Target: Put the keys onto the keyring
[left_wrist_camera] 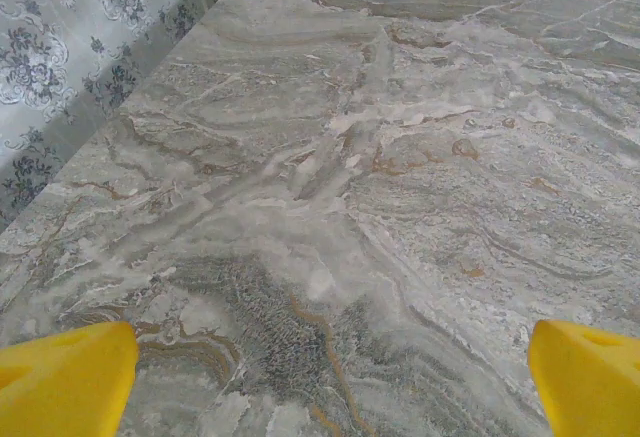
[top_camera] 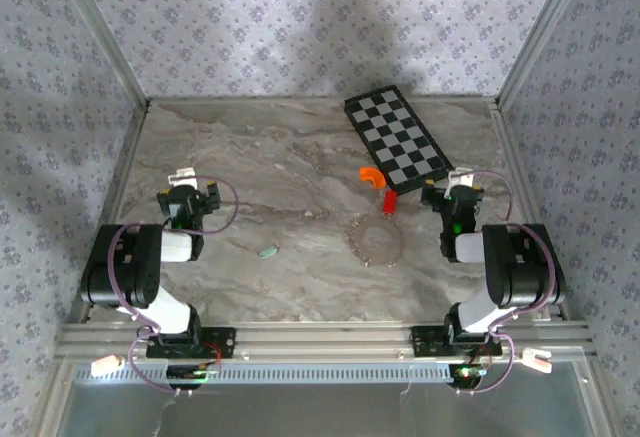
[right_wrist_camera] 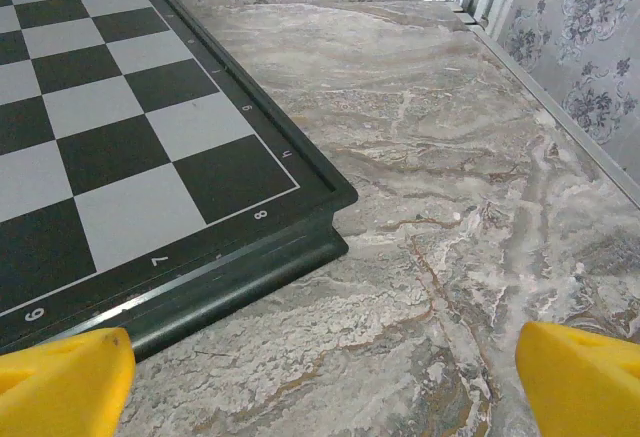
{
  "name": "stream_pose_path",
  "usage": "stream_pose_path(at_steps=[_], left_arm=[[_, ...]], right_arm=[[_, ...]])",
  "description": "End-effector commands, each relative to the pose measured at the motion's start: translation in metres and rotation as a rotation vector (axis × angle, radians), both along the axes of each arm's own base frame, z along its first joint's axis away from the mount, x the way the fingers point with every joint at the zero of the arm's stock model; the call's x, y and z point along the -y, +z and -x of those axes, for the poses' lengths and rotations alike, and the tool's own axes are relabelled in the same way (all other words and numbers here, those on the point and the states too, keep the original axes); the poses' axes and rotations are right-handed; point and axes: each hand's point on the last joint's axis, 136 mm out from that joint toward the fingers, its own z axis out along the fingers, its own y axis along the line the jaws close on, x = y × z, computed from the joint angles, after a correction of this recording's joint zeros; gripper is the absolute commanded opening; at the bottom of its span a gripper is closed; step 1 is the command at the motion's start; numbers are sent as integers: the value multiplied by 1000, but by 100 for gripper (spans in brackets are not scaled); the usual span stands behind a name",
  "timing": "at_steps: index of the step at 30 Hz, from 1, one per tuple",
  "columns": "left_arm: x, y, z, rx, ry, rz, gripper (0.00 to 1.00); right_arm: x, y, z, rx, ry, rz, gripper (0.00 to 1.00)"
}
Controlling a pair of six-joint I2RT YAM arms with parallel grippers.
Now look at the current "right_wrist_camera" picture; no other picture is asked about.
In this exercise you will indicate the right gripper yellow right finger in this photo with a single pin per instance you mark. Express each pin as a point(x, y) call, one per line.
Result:
point(585, 387)

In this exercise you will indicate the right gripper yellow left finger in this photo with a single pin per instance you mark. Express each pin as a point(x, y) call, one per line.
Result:
point(60, 387)

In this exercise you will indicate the black white chessboard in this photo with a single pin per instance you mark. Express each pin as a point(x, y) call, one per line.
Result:
point(150, 157)

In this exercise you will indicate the aluminium table edge rail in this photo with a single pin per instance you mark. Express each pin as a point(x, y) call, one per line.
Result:
point(550, 102)

